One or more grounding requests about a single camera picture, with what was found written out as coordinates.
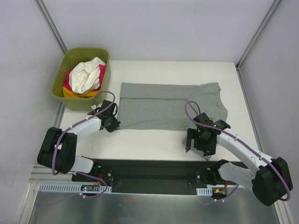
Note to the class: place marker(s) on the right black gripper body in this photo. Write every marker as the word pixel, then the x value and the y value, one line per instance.
pixel 201 144

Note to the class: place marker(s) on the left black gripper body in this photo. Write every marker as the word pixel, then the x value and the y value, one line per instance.
pixel 114 124

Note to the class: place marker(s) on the grey t shirt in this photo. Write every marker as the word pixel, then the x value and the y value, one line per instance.
pixel 155 116

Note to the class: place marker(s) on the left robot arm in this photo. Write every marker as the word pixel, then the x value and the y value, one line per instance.
pixel 58 150

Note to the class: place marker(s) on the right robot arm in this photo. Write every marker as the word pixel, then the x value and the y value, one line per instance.
pixel 268 178

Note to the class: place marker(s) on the white t shirt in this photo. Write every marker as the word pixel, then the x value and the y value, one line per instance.
pixel 87 66

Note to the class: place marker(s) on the pink t shirt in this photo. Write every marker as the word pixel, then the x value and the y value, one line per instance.
pixel 67 81

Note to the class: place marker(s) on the yellow t shirt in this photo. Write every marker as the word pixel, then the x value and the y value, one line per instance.
pixel 70 94

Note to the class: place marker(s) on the green plastic bin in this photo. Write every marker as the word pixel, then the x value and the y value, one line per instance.
pixel 71 59

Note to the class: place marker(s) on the right slotted cable duct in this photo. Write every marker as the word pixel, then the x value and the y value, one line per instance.
pixel 204 191

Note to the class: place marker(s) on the slotted cable duct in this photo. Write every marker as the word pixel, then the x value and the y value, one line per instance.
pixel 204 191
pixel 73 188

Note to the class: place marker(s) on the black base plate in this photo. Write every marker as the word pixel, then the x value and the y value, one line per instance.
pixel 149 177

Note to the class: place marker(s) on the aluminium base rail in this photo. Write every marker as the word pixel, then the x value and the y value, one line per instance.
pixel 44 174

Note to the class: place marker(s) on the left slotted cable duct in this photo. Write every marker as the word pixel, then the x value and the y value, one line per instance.
pixel 73 188

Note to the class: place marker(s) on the left aluminium frame post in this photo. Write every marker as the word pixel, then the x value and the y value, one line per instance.
pixel 45 13

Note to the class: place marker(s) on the aluminium frame post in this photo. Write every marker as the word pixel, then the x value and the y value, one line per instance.
pixel 264 22
pixel 45 13

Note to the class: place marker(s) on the right aluminium frame post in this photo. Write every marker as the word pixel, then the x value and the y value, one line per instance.
pixel 264 22

